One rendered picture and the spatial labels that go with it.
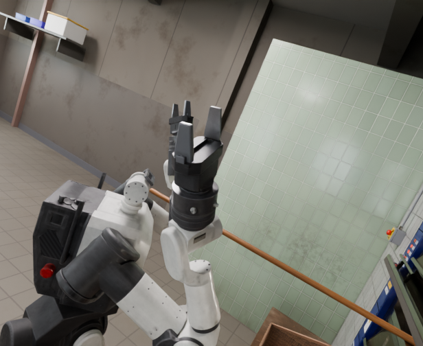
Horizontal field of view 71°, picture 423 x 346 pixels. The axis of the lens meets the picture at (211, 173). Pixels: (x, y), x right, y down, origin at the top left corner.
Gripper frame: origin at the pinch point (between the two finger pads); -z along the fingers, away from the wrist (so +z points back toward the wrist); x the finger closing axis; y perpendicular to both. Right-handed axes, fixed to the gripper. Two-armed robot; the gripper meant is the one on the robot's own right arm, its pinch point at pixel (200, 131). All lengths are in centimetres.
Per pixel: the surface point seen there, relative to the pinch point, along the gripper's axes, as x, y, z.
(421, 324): 34, 60, 54
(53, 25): 325, -429, 37
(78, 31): 347, -400, 42
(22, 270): 53, -174, 186
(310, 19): 381, -44, -16
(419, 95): 232, 73, 24
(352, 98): 231, 27, 36
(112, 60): 364, -347, 79
